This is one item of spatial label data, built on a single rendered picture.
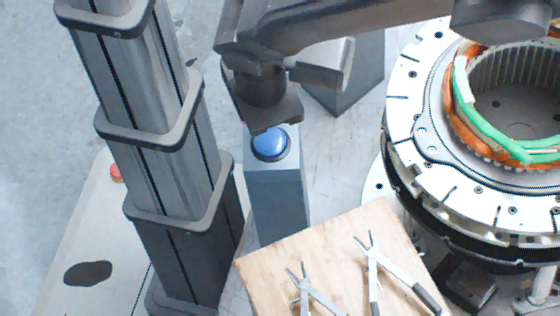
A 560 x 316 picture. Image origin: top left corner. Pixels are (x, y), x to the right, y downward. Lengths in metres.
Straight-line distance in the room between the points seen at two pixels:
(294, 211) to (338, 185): 0.18
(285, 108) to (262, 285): 0.20
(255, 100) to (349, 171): 0.44
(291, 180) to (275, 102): 0.17
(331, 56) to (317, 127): 0.55
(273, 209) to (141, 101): 0.22
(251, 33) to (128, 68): 0.39
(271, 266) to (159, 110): 0.32
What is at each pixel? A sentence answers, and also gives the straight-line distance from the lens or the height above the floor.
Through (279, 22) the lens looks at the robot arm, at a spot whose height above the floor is 1.41.
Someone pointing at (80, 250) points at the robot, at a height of 0.26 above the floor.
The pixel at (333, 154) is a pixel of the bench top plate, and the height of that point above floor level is 0.78.
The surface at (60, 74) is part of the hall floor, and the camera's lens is 2.72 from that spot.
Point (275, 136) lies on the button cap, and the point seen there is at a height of 1.04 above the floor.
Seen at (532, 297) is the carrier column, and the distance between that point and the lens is 1.48.
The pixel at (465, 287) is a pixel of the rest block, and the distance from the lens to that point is 1.47.
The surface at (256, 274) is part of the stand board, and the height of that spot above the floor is 1.06.
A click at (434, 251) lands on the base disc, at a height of 0.80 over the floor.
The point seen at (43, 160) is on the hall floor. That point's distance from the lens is 2.61.
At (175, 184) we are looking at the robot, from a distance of 1.60.
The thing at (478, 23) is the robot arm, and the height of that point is 1.58.
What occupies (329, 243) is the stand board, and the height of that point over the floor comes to 1.07.
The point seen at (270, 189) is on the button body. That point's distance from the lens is 1.37.
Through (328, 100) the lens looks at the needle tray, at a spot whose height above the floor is 0.81.
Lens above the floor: 2.20
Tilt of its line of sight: 61 degrees down
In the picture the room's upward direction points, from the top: 10 degrees counter-clockwise
